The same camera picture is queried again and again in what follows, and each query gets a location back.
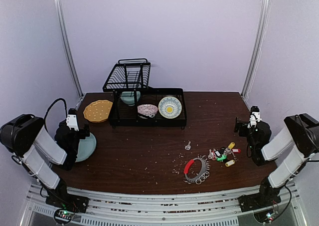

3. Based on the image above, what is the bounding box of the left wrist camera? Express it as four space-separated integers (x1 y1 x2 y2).
66 108 79 131

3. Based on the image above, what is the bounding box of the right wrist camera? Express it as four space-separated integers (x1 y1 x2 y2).
248 106 261 128

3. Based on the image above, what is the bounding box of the yellow daisy plate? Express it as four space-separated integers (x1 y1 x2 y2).
158 96 182 119

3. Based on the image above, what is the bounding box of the lone silver key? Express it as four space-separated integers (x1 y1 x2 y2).
184 141 191 151

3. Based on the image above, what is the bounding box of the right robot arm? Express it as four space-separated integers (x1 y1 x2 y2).
234 111 319 212

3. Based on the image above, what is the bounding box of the grey keyring organiser red handle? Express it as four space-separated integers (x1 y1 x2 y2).
183 156 210 185

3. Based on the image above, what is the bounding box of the yellow dotted plate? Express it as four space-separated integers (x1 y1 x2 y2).
83 100 113 123

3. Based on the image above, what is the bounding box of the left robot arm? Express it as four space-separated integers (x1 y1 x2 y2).
0 114 90 213

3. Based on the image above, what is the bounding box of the pale green bowl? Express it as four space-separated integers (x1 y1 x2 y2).
120 91 141 106

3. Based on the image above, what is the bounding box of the pile of tagged keys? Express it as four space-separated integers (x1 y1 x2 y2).
208 142 241 167

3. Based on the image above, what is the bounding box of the pink patterned bowl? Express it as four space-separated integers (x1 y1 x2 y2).
137 104 158 119

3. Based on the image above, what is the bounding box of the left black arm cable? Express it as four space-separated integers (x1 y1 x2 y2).
44 98 69 132

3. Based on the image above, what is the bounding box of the black wire dish rack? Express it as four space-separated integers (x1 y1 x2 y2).
102 58 187 129

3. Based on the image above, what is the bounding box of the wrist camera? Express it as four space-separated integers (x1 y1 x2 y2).
248 106 261 128
66 108 79 131

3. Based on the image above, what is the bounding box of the light blue flat plate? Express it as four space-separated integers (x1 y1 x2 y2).
75 133 97 163

